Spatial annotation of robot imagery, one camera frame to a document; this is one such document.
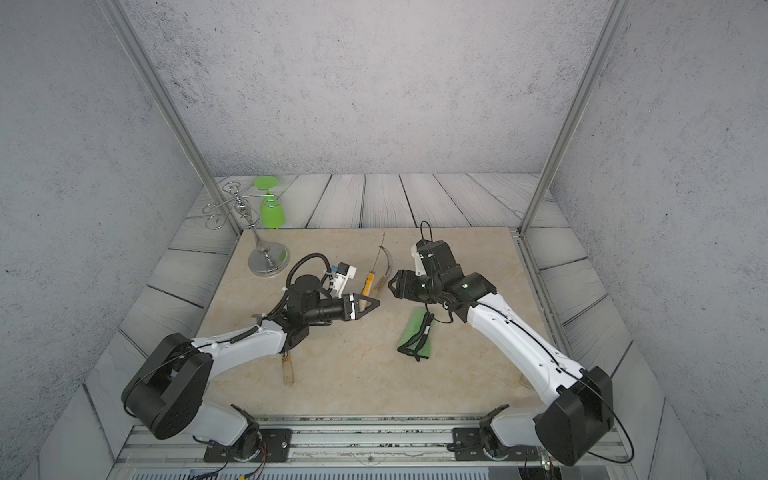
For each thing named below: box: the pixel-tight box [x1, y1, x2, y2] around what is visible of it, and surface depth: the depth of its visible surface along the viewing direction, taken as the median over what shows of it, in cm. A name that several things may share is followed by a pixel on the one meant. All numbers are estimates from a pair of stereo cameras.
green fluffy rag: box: [400, 308, 434, 357], surface depth 90 cm
